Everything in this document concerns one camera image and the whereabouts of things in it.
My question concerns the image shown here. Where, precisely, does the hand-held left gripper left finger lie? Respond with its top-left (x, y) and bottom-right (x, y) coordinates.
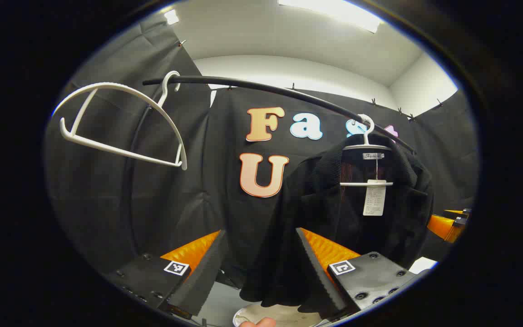
top-left (103, 229), bottom-right (230, 318)

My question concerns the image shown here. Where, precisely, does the black knit jacket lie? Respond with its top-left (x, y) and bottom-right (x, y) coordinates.
top-left (239, 132), bottom-right (434, 314)

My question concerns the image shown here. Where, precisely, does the black clothes rack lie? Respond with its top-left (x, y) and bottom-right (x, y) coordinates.
top-left (123, 75), bottom-right (416, 255)

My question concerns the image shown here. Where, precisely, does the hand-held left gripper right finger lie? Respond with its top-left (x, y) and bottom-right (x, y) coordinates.
top-left (295, 227), bottom-right (420, 321)

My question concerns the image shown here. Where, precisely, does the black backdrop cloth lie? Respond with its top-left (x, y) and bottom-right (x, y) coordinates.
top-left (44, 9), bottom-right (480, 291)

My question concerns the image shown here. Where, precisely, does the long ceiling light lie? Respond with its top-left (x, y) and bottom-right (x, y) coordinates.
top-left (277, 0), bottom-right (382, 33)

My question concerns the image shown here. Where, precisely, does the white plastic clothes hanger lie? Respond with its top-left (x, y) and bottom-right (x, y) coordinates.
top-left (340, 114), bottom-right (395, 188)
top-left (52, 70), bottom-right (188, 171)

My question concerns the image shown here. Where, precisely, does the white laundry hamper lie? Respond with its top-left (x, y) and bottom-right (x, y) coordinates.
top-left (233, 303), bottom-right (323, 327)

